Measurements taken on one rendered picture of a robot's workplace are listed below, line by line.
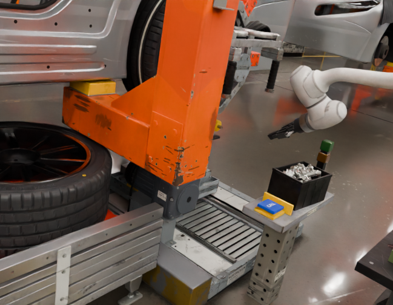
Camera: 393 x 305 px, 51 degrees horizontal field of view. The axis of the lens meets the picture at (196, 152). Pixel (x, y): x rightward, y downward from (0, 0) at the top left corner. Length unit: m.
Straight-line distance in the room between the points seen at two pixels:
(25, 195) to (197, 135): 0.56
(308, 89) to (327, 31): 2.51
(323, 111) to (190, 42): 0.77
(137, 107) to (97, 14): 0.40
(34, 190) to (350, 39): 3.52
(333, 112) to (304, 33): 2.58
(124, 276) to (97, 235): 0.27
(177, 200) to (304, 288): 0.70
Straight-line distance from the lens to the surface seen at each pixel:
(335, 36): 4.29
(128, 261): 1.53
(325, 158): 1.75
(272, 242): 1.66
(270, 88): 1.97
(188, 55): 1.27
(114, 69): 1.73
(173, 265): 1.68
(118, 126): 1.54
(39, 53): 1.53
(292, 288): 1.95
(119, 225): 1.40
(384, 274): 1.70
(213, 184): 2.32
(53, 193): 1.33
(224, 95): 1.69
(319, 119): 1.84
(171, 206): 1.71
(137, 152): 1.48
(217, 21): 1.28
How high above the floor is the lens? 1.14
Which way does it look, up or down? 21 degrees down
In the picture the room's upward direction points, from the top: 10 degrees clockwise
